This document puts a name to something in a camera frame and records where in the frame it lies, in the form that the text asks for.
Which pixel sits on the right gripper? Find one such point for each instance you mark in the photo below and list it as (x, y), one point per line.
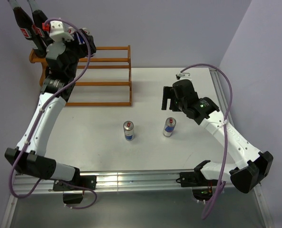
(169, 91)

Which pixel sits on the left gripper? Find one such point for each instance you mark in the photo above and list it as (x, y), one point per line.
(85, 50)

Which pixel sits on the energy drink can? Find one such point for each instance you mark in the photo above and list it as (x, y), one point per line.
(72, 32)
(84, 33)
(128, 127)
(169, 126)

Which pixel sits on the cola bottle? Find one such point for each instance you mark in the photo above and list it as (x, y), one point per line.
(28, 29)
(39, 18)

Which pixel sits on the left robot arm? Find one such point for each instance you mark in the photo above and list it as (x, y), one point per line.
(28, 157)

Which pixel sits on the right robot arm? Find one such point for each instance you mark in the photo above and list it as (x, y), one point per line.
(250, 165)

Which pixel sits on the wooden two-tier shelf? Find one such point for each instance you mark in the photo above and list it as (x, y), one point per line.
(108, 71)

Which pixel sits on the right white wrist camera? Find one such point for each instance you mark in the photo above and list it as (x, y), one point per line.
(183, 76)

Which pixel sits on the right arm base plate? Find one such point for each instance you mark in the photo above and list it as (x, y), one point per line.
(194, 179)

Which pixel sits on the aluminium rail frame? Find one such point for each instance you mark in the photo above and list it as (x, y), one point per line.
(136, 185)

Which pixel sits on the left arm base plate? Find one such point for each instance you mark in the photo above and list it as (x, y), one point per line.
(85, 181)

